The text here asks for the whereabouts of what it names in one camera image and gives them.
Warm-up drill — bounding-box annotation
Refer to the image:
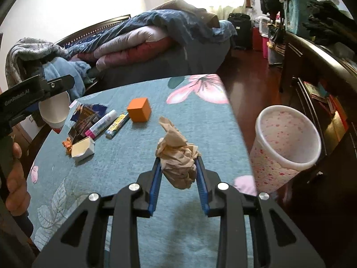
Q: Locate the dark printed card packet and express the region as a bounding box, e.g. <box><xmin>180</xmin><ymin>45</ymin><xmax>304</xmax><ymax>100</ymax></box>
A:
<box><xmin>68</xmin><ymin>103</ymin><xmax>108</xmax><ymax>140</ymax></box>

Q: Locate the dark wooden headboard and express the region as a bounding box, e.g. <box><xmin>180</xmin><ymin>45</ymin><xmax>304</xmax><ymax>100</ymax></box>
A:
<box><xmin>54</xmin><ymin>14</ymin><xmax>131</xmax><ymax>48</ymax></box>

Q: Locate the gold box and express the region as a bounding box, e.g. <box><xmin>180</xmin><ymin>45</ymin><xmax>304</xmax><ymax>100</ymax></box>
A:
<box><xmin>330</xmin><ymin>112</ymin><xmax>346</xmax><ymax>143</ymax></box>

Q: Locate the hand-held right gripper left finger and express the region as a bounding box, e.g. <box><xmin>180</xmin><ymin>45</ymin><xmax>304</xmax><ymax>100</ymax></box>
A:
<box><xmin>32</xmin><ymin>158</ymin><xmax>162</xmax><ymax>268</ymax></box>

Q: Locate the white pink marker tube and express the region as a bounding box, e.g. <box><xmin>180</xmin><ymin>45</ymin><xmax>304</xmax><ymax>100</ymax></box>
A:
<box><xmin>84</xmin><ymin>110</ymin><xmax>118</xmax><ymax>140</ymax></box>

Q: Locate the blue patterned quilt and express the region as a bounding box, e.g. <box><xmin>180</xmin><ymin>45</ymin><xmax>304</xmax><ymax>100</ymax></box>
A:
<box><xmin>67</xmin><ymin>9</ymin><xmax>237</xmax><ymax>59</ymax></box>

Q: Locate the clear plastic container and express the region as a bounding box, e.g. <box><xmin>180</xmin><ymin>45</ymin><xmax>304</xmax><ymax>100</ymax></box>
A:
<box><xmin>268</xmin><ymin>42</ymin><xmax>285</xmax><ymax>66</ymax></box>

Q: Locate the grey fleece cloth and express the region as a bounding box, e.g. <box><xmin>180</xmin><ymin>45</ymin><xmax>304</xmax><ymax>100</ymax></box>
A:
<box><xmin>5</xmin><ymin>37</ymin><xmax>70</xmax><ymax>88</ymax></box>

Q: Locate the white paper cup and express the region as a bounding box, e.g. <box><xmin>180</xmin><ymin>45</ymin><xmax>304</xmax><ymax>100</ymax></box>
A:
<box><xmin>38</xmin><ymin>91</ymin><xmax>71</xmax><ymax>134</ymax></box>

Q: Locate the light blue cloth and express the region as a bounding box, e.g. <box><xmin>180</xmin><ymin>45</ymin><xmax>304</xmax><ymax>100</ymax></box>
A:
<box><xmin>43</xmin><ymin>57</ymin><xmax>92</xmax><ymax>98</ymax></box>

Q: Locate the teal floral tablecloth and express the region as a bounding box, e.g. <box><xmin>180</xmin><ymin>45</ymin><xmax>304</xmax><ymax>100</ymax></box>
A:
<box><xmin>26</xmin><ymin>73</ymin><xmax>257</xmax><ymax>268</ymax></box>

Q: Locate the white curtain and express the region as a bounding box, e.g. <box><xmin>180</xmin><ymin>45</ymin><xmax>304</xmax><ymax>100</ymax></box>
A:
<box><xmin>209</xmin><ymin>4</ymin><xmax>246</xmax><ymax>20</ymax></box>

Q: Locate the pink red book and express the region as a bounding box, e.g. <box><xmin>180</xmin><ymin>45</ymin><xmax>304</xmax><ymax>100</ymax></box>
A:
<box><xmin>303</xmin><ymin>82</ymin><xmax>330</xmax><ymax>104</ymax></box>

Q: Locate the yellow blue candy stick pack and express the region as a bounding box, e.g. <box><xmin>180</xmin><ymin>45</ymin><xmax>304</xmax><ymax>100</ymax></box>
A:
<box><xmin>105</xmin><ymin>112</ymin><xmax>130</xmax><ymax>138</ymax></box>

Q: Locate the person's left hand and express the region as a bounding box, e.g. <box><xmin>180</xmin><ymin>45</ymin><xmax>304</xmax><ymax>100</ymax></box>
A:
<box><xmin>5</xmin><ymin>142</ymin><xmax>32</xmax><ymax>215</ymax></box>

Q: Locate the black suitcase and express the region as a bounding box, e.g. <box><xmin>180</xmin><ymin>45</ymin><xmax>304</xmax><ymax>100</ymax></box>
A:
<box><xmin>227</xmin><ymin>13</ymin><xmax>251</xmax><ymax>51</ymax></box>

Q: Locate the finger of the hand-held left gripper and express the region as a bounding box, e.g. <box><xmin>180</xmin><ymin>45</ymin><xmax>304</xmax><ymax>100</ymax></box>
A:
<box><xmin>46</xmin><ymin>75</ymin><xmax>75</xmax><ymax>93</ymax></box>

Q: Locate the beige tissue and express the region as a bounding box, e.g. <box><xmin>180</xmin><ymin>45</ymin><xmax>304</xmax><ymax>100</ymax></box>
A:
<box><xmin>155</xmin><ymin>116</ymin><xmax>201</xmax><ymax>189</ymax></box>

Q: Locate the small white box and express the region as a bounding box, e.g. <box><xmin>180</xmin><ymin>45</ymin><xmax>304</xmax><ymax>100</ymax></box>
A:
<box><xmin>71</xmin><ymin>137</ymin><xmax>95</xmax><ymax>162</ymax></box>

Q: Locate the orange cube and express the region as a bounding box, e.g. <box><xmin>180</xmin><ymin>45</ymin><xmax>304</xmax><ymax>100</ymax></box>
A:
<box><xmin>127</xmin><ymin>98</ymin><xmax>152</xmax><ymax>123</ymax></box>

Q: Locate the red quilt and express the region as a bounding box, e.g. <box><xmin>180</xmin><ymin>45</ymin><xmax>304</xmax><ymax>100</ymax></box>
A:
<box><xmin>96</xmin><ymin>38</ymin><xmax>179</xmax><ymax>70</ymax></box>

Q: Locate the pale pink quilt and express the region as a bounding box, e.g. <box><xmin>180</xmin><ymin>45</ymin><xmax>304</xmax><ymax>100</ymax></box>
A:
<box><xmin>93</xmin><ymin>25</ymin><xmax>168</xmax><ymax>62</ymax></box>

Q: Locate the brown cloth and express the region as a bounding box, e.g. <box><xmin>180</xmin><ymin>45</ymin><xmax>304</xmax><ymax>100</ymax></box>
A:
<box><xmin>152</xmin><ymin>0</ymin><xmax>221</xmax><ymax>30</ymax></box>

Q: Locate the white lidded container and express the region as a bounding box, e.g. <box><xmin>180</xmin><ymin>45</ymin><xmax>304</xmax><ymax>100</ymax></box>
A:
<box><xmin>255</xmin><ymin>15</ymin><xmax>272</xmax><ymax>38</ymax></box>

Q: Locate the person's left forearm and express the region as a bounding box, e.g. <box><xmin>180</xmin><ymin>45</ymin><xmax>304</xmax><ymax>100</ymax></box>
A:
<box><xmin>8</xmin><ymin>207</ymin><xmax>34</xmax><ymax>239</ymax></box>

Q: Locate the teal storage box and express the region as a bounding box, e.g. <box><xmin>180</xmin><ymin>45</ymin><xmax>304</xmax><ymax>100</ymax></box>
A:
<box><xmin>283</xmin><ymin>0</ymin><xmax>313</xmax><ymax>38</ymax></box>

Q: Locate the pile of dark clothes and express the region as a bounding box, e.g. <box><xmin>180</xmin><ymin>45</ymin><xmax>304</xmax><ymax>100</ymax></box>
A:
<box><xmin>303</xmin><ymin>0</ymin><xmax>357</xmax><ymax>48</ymax></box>

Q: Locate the orange toy bear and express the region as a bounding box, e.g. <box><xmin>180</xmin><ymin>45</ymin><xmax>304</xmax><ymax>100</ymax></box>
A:
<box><xmin>62</xmin><ymin>137</ymin><xmax>74</xmax><ymax>155</ymax></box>

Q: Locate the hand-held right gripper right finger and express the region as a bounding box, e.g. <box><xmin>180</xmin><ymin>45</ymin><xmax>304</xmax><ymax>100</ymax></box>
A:
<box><xmin>195</xmin><ymin>156</ymin><xmax>327</xmax><ymax>268</ymax></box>

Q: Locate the dark wooden cabinet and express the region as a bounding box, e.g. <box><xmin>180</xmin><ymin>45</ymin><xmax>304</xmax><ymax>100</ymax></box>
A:
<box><xmin>279</xmin><ymin>29</ymin><xmax>357</xmax><ymax>229</ymax></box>

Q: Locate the white pink-speckled plastic bin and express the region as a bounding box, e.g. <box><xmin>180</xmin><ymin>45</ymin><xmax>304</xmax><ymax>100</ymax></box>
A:
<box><xmin>249</xmin><ymin>105</ymin><xmax>322</xmax><ymax>194</ymax></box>

